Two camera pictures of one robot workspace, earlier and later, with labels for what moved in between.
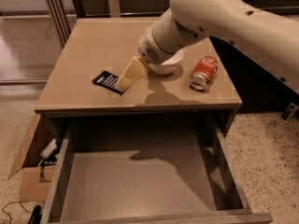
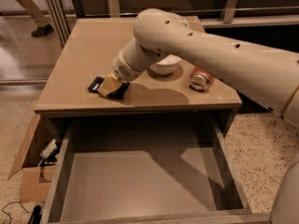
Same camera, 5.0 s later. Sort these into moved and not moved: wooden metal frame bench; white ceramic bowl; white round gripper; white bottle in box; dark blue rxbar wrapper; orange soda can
Moved: white round gripper; dark blue rxbar wrapper
Not moved: white bottle in box; white ceramic bowl; orange soda can; wooden metal frame bench
